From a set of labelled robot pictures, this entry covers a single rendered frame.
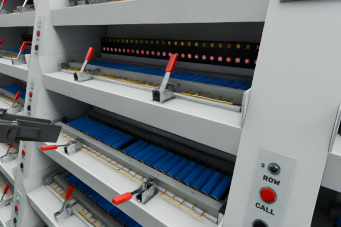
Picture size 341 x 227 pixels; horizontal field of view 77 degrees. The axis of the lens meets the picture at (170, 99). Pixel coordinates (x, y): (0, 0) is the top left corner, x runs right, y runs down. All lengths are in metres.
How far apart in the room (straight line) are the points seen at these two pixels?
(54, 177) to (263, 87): 0.71
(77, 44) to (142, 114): 0.45
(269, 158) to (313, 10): 0.18
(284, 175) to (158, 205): 0.23
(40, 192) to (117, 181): 0.38
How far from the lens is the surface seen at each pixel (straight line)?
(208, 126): 0.33
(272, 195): 0.31
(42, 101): 0.76
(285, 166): 0.30
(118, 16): 0.50
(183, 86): 0.42
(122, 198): 0.40
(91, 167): 0.56
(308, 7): 0.31
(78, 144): 0.63
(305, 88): 0.29
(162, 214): 0.42
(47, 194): 0.82
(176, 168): 0.48
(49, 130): 0.41
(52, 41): 0.76
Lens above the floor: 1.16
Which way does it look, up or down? 5 degrees down
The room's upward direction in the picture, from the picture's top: 10 degrees clockwise
